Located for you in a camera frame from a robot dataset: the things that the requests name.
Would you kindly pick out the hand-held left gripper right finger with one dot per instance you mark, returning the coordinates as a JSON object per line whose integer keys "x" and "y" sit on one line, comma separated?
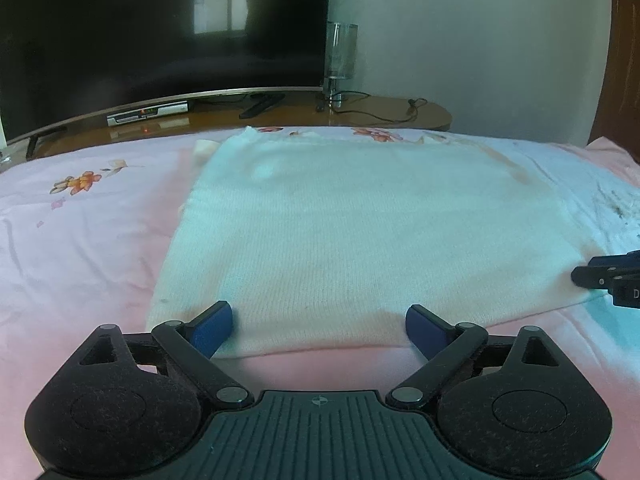
{"x": 425, "y": 331}

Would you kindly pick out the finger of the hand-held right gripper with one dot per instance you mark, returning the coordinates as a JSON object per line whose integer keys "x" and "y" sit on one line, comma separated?
{"x": 595, "y": 278}
{"x": 617, "y": 261}

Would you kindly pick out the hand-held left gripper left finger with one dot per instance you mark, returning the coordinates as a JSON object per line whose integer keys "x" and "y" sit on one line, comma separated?
{"x": 212, "y": 329}

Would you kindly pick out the white knit sweater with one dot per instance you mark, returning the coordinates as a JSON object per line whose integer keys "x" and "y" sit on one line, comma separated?
{"x": 350, "y": 230}

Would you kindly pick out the pink floral bedsheet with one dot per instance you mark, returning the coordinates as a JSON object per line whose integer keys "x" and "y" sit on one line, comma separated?
{"x": 75, "y": 240}

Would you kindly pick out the brown wooden door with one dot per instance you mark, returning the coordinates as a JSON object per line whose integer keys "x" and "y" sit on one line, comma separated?
{"x": 622, "y": 60}

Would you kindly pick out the wooden television cabinet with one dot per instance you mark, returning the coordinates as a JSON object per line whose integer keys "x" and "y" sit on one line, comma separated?
{"x": 390, "y": 110}

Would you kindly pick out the silver set-top box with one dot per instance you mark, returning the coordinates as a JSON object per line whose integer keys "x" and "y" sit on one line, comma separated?
{"x": 147, "y": 112}

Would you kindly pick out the glass table lamp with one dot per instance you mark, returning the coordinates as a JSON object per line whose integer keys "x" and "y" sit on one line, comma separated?
{"x": 341, "y": 52}

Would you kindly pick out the black curved television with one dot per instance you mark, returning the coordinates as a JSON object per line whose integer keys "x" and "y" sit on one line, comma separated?
{"x": 125, "y": 35}

